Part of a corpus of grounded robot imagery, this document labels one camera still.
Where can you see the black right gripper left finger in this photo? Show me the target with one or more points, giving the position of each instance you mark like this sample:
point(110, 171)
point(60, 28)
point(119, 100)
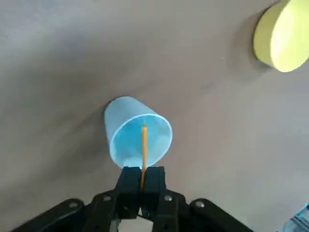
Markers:
point(128, 188)

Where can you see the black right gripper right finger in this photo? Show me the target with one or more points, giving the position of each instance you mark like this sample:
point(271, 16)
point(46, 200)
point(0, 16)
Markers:
point(154, 188)

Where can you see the blue plastic cup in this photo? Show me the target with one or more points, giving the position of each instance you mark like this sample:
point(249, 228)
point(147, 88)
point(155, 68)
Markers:
point(128, 145)

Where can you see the yellow plastic bowl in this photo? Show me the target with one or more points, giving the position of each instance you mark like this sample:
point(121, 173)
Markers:
point(285, 43)

